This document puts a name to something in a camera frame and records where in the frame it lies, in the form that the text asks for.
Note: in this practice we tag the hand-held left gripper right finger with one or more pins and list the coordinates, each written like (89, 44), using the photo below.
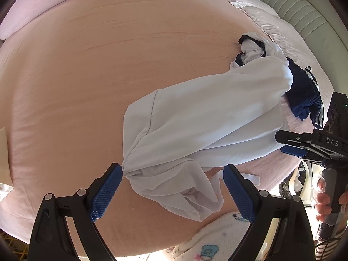
(239, 193)

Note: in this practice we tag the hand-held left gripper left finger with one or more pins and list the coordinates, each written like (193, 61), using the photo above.
(107, 193)

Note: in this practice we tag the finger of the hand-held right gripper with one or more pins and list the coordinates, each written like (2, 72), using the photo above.
(291, 137)
(295, 151)

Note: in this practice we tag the plain white garment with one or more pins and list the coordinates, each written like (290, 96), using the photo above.
(204, 114)

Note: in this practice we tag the person's right forearm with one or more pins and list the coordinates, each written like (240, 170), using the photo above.
(323, 252)

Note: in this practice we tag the person's right hand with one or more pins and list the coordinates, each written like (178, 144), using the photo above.
(323, 204)

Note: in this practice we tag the navy shorts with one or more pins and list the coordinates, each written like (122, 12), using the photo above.
(301, 87)

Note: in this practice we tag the cream cloth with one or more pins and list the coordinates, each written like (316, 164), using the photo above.
(4, 155)

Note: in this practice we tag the pink bed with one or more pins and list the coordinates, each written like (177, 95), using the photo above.
(81, 73)

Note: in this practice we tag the grey padded headboard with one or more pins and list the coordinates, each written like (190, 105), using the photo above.
(299, 5)

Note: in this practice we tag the large pink pillow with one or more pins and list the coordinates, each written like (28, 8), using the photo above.
(32, 8)

